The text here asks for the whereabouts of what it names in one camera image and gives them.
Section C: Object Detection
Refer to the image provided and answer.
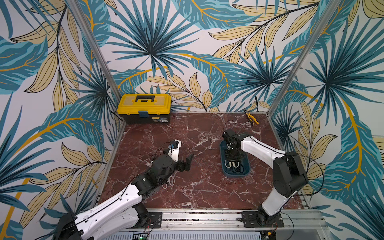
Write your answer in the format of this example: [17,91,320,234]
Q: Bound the cream handled kitchen scissors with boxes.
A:
[225,161,240,171]

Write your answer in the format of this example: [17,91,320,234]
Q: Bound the teal plastic storage box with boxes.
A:
[220,141,251,178]

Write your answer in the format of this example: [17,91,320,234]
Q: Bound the black handled scissors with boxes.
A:
[224,166,245,175]

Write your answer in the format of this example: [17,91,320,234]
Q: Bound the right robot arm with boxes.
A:
[222,129,309,226]

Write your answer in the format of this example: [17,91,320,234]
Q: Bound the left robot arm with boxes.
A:
[53,155,194,240]

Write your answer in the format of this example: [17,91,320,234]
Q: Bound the yellow black toolbox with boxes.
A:
[117,94,172,124]

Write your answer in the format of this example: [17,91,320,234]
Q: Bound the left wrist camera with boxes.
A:
[168,140,182,162]

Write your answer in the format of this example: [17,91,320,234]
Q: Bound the yellow handled pliers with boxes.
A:
[244,109,259,126]

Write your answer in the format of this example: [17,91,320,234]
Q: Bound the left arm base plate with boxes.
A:
[128,212,163,230]

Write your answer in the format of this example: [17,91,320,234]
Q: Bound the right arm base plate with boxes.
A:
[237,211,285,228]

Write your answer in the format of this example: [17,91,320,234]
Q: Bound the aluminium front rail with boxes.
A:
[71,208,331,240]

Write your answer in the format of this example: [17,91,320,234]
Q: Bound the left metal frame post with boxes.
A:
[67,0,122,100]

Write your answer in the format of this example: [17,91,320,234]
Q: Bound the metal frame post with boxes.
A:
[67,0,122,100]
[266,0,343,116]

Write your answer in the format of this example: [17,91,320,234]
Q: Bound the right metal frame post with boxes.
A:
[266,0,343,116]

